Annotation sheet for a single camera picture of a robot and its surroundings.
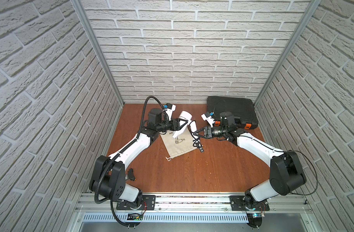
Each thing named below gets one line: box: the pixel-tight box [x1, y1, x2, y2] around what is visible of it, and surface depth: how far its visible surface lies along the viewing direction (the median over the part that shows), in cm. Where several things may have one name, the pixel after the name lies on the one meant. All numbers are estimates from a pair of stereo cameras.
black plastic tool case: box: [206, 96, 259, 130], surface depth 109 cm
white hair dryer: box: [172, 110, 198, 138], surface depth 79 cm
